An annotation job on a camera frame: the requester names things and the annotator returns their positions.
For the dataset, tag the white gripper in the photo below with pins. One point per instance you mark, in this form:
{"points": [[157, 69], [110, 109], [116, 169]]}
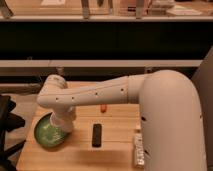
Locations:
{"points": [[64, 120]]}

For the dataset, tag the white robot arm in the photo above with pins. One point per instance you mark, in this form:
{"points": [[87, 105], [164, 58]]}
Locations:
{"points": [[170, 114]]}

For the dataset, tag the black rectangular remote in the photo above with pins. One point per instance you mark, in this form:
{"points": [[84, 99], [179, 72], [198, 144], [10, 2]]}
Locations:
{"points": [[97, 135]]}

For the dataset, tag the small orange object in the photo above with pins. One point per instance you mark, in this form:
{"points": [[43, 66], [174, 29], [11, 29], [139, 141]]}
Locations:
{"points": [[103, 108]]}

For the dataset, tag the black office chair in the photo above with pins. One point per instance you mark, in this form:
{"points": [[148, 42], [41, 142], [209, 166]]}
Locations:
{"points": [[8, 123]]}

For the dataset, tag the clear plastic water bottle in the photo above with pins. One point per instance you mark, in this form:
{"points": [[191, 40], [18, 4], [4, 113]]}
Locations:
{"points": [[138, 148]]}

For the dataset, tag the grey metal shelf rail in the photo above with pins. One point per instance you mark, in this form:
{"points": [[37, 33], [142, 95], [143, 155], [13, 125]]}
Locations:
{"points": [[87, 67]]}

